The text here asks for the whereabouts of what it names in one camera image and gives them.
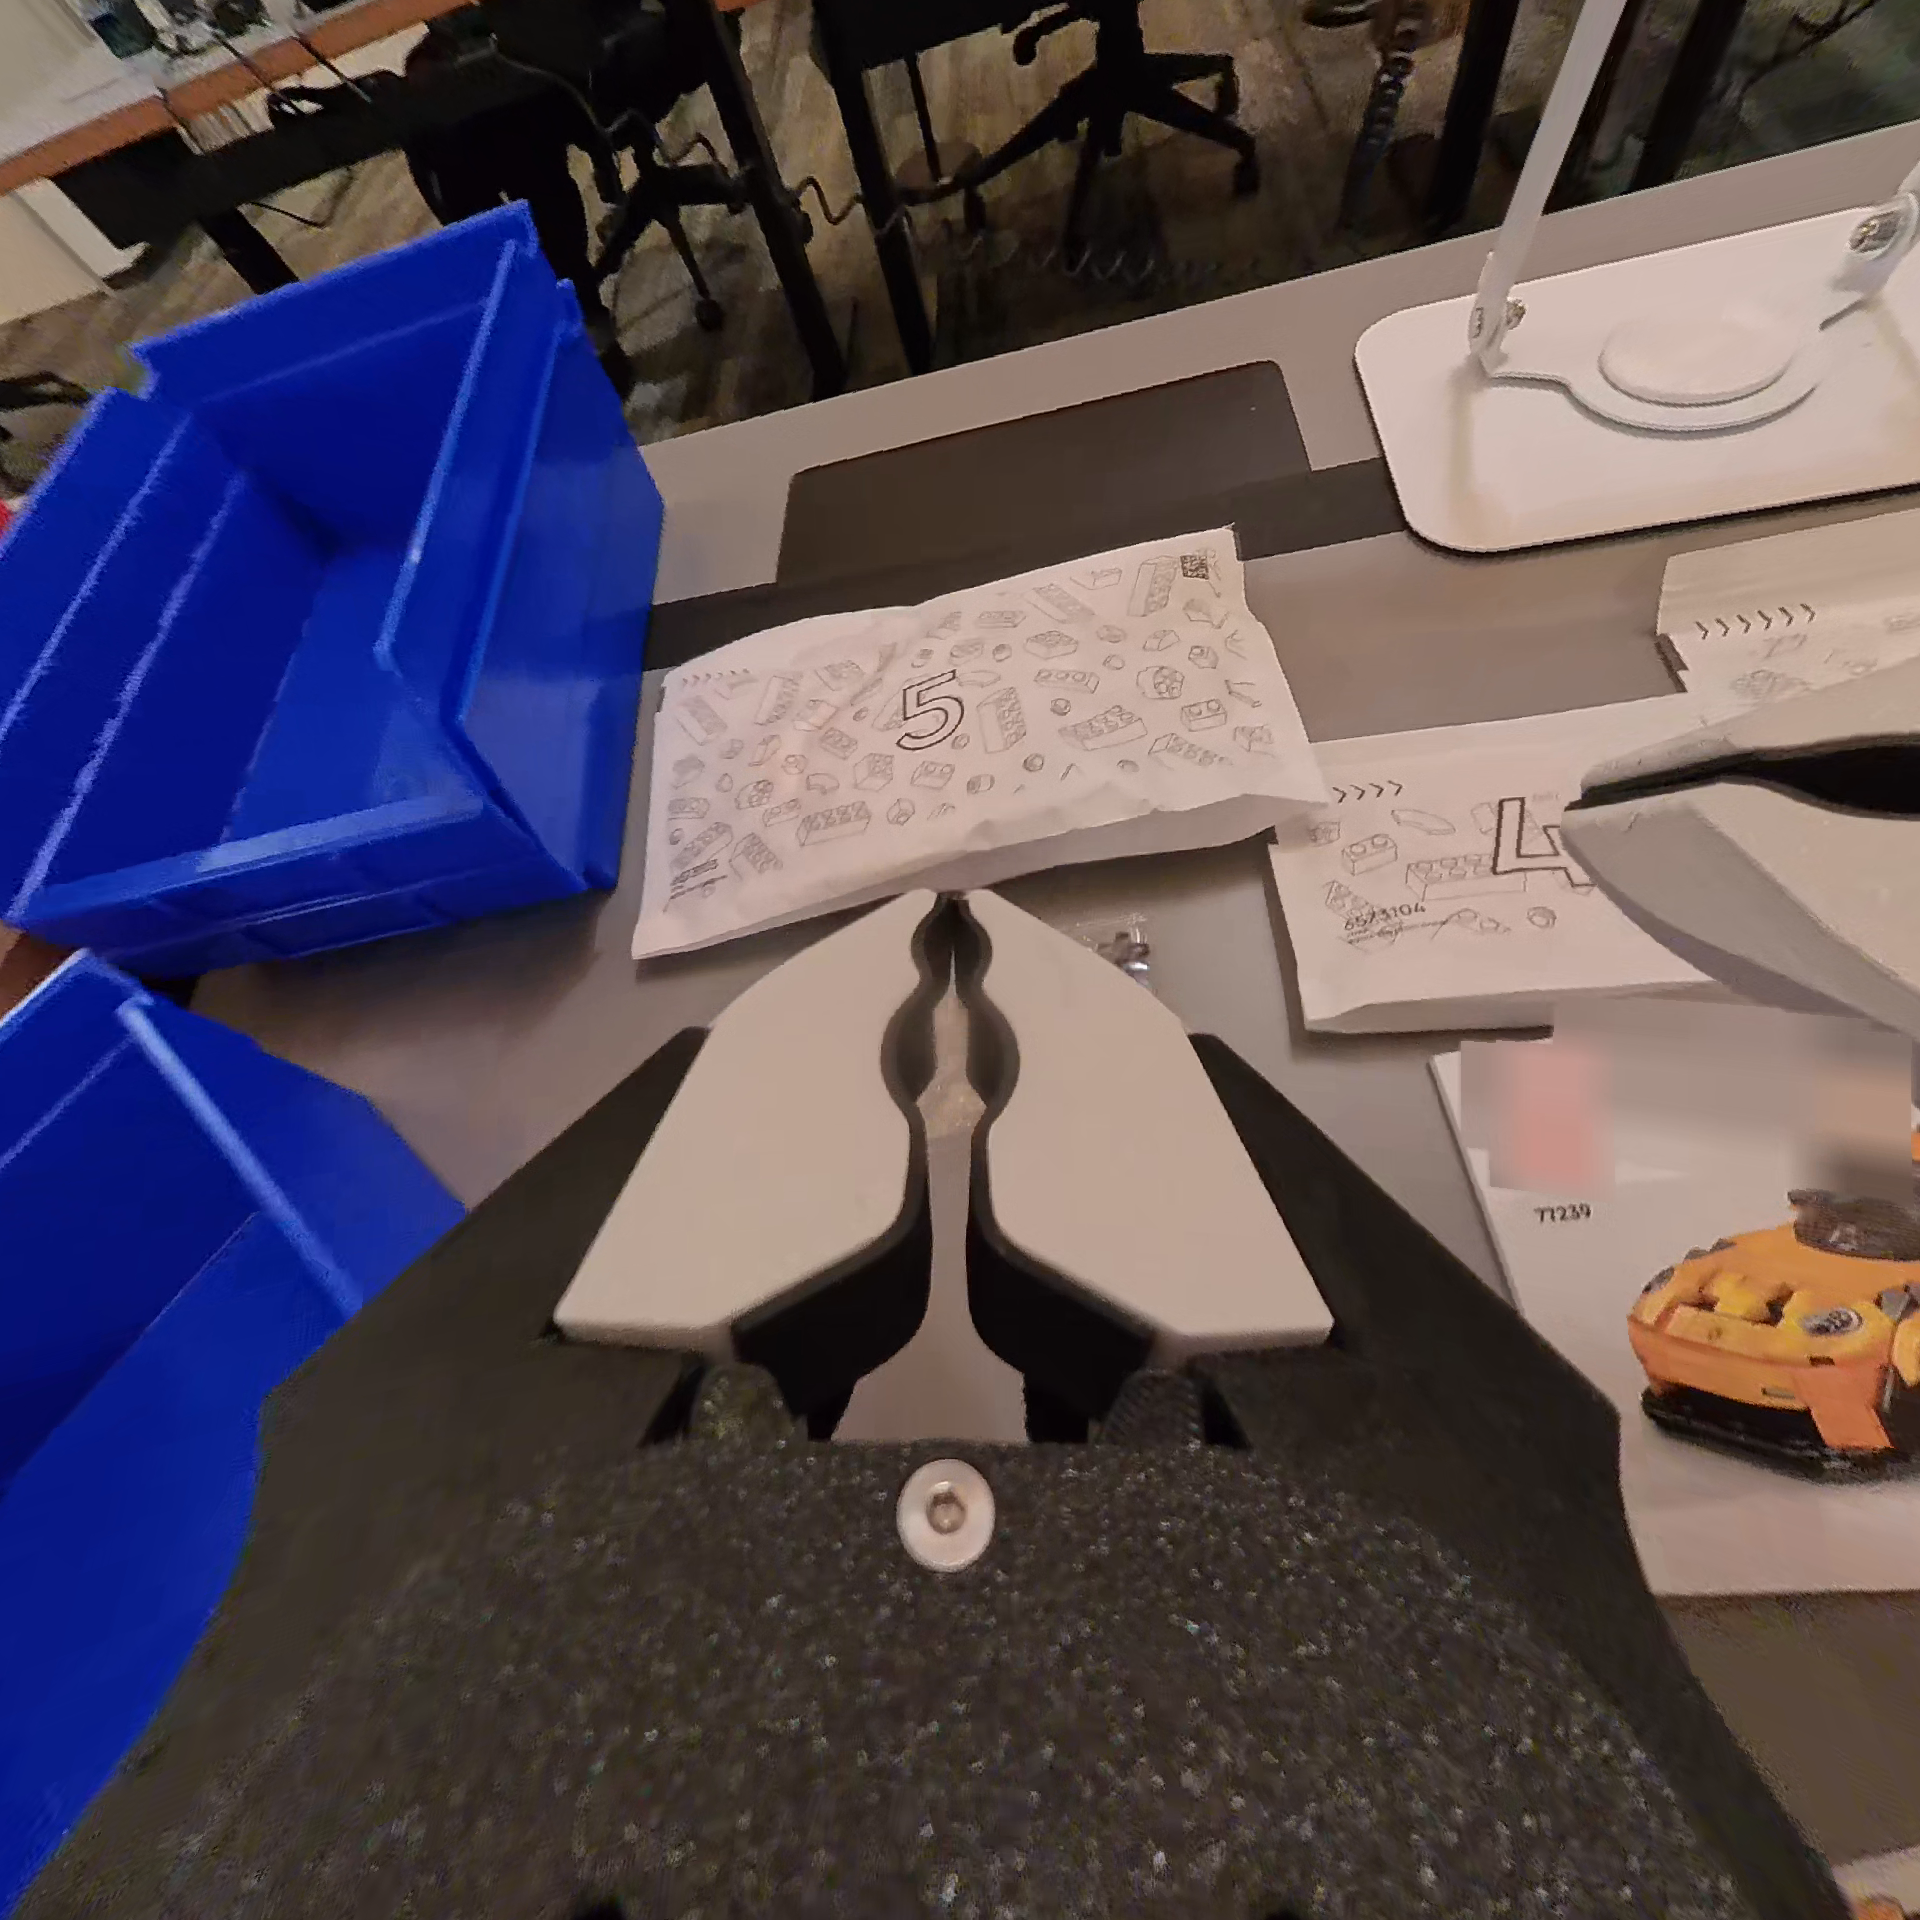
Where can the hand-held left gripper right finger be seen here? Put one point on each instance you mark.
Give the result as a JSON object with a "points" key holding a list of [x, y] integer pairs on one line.
{"points": [[1145, 1185]]}

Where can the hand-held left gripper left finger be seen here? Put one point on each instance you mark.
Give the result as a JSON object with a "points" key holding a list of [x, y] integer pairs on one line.
{"points": [[755, 1185]]}

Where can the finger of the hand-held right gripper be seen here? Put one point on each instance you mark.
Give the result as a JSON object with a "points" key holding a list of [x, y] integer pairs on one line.
{"points": [[1773, 901], [1801, 727]]}

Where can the white brick-print paper bag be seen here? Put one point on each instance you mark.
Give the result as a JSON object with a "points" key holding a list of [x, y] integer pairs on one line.
{"points": [[1413, 901], [1048, 703], [1784, 600]]}

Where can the white book stand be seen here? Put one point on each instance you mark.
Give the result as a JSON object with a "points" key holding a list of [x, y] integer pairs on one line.
{"points": [[1497, 434]]}

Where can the toy car instruction booklet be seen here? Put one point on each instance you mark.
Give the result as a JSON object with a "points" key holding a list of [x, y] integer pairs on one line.
{"points": [[1561, 1354]]}

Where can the long blue storage bin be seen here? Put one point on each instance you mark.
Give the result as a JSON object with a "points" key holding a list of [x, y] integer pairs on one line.
{"points": [[361, 677], [630, 495]]}

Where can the small clear plastic parts bag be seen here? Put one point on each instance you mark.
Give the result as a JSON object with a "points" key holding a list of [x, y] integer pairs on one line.
{"points": [[1120, 943]]}

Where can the short blue storage bin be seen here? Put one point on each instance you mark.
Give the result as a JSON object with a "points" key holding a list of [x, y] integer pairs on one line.
{"points": [[147, 1272]]}

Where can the black office chair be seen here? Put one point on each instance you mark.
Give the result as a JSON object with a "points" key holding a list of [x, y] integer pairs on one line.
{"points": [[630, 183], [1120, 106]]}

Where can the wooden top office table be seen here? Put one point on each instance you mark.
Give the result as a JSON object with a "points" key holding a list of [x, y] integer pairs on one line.
{"points": [[168, 92]]}

